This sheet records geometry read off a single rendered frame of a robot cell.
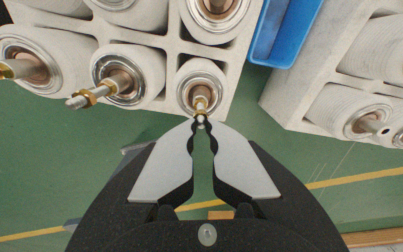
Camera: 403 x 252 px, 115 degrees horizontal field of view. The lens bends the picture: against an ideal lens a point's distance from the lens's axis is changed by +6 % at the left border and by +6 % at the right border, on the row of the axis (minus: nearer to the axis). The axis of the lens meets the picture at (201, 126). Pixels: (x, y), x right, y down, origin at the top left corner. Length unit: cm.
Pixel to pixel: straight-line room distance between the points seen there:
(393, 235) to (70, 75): 220
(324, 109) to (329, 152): 53
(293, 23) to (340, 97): 20
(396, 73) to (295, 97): 13
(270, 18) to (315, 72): 20
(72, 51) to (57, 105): 43
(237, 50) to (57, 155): 86
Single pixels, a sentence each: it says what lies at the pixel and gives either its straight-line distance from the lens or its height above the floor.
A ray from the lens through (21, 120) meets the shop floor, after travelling 85.
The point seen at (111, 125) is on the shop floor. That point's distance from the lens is 63.
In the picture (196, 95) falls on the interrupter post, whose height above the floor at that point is 27.
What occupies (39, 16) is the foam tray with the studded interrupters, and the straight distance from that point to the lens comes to 37.
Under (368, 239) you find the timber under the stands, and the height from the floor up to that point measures 5.
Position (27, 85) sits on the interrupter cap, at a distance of 32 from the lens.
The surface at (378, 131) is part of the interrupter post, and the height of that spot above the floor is 28.
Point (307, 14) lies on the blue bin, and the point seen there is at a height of 10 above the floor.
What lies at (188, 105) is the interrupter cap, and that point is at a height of 25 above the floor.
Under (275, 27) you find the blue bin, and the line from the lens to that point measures 50.
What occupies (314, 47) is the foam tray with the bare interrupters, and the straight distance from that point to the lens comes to 41.
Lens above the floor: 45
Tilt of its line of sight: 59 degrees down
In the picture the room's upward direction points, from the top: 178 degrees clockwise
